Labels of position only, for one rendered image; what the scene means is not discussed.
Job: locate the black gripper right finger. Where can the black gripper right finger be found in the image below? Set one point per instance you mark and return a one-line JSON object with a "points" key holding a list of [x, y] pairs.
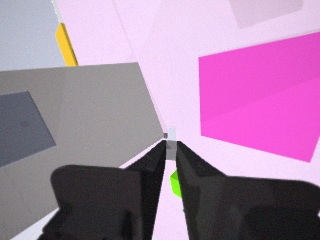
{"points": [[207, 194]]}

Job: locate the lime green cube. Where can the lime green cube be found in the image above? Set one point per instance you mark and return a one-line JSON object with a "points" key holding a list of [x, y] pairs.
{"points": [[175, 183]]}

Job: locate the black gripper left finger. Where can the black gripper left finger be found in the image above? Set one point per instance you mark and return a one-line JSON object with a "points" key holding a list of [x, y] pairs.
{"points": [[136, 188]]}

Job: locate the grey panel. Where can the grey panel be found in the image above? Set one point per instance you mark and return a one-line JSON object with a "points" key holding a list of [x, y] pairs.
{"points": [[92, 115]]}

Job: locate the magenta flat square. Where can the magenta flat square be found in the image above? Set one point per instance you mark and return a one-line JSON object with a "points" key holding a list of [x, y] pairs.
{"points": [[265, 97]]}

